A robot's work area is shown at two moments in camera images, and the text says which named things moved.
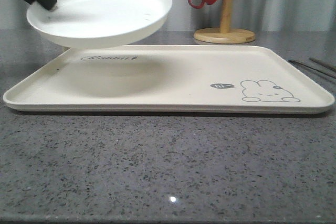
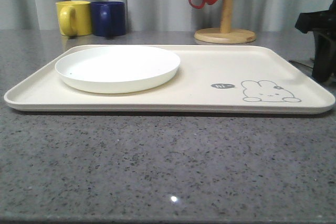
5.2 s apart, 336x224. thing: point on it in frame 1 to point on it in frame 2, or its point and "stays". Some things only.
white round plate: [101, 12] to [116, 70]
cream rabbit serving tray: [185, 80] stays
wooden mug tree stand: [226, 35] stays
